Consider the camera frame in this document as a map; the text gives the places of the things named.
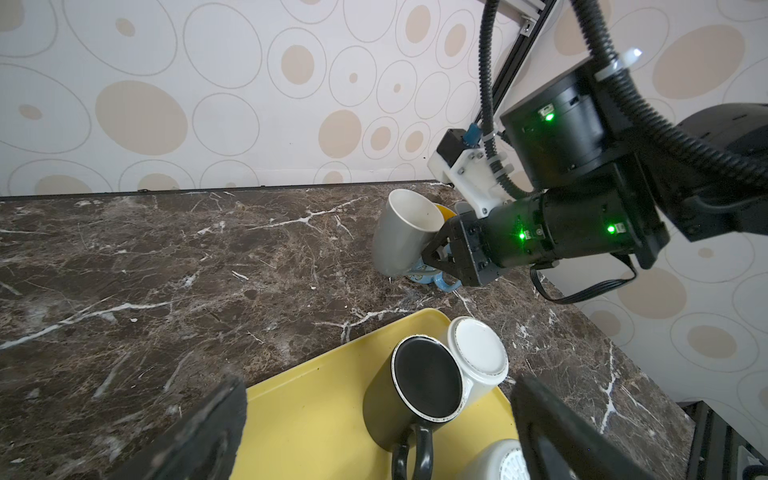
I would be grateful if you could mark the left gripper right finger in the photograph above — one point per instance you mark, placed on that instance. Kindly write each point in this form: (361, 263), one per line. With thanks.
(558, 444)

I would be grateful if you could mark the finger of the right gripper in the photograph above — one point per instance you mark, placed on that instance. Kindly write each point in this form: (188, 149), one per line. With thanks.
(435, 254)

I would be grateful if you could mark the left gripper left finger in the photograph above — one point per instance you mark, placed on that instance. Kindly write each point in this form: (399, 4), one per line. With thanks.
(202, 444)

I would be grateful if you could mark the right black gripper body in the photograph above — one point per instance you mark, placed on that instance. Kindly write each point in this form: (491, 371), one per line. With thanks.
(512, 235)

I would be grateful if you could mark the blue mug yellow inside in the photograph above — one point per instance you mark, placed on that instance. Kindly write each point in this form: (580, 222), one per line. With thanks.
(425, 275)

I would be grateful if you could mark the small grey mug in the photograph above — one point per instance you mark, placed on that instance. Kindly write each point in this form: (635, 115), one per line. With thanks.
(407, 224)

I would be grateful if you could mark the black mug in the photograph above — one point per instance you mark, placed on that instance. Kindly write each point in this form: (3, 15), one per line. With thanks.
(417, 390)

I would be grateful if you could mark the large grey mug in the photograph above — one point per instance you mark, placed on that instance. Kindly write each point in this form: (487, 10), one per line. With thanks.
(462, 207)

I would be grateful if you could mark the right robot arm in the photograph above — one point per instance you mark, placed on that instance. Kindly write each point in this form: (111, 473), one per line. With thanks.
(600, 186)

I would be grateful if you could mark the white mug upside down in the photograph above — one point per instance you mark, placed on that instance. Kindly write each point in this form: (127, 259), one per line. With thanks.
(502, 460)

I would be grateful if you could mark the cream white mug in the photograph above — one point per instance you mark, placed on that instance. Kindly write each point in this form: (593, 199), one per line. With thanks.
(480, 354)

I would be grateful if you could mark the yellow plastic tray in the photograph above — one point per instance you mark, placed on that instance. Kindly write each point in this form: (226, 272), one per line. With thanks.
(307, 422)

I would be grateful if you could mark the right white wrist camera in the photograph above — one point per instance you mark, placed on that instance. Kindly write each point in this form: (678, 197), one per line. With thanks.
(460, 160)

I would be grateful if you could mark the horizontal aluminium rail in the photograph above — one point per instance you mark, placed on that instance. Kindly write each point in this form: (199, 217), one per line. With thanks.
(528, 14)

